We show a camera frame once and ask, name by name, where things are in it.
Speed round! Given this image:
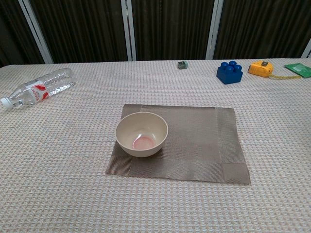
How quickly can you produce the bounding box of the cream plastic bowl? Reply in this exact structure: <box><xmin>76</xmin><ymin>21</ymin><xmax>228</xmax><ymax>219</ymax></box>
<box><xmin>115</xmin><ymin>111</ymin><xmax>169</xmax><ymax>158</ymax></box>

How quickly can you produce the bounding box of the brown cloth mat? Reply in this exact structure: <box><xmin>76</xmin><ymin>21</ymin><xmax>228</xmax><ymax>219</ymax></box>
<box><xmin>105</xmin><ymin>104</ymin><xmax>251</xmax><ymax>186</ymax></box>

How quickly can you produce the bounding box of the blue toy building block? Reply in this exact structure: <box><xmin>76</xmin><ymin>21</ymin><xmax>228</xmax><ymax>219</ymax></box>
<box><xmin>216</xmin><ymin>60</ymin><xmax>243</xmax><ymax>85</ymax></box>

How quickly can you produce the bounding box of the dark folding partition screen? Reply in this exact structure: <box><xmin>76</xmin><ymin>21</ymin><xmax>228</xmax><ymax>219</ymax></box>
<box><xmin>0</xmin><ymin>0</ymin><xmax>311</xmax><ymax>67</ymax></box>

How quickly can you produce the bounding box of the beige checked tablecloth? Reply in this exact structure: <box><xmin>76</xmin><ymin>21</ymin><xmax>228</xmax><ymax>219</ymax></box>
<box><xmin>0</xmin><ymin>57</ymin><xmax>311</xmax><ymax>233</ymax></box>

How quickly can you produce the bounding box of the yellow tape measure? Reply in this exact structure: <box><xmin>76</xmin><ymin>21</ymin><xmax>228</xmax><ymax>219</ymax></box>
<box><xmin>247</xmin><ymin>60</ymin><xmax>302</xmax><ymax>80</ymax></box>

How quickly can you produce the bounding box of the clear plastic water bottle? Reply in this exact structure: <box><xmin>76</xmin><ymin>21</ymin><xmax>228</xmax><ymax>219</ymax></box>
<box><xmin>0</xmin><ymin>67</ymin><xmax>76</xmax><ymax>108</ymax></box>

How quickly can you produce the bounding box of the green circuit board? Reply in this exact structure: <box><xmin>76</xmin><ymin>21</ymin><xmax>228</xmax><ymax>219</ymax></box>
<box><xmin>284</xmin><ymin>63</ymin><xmax>311</xmax><ymax>79</ymax></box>

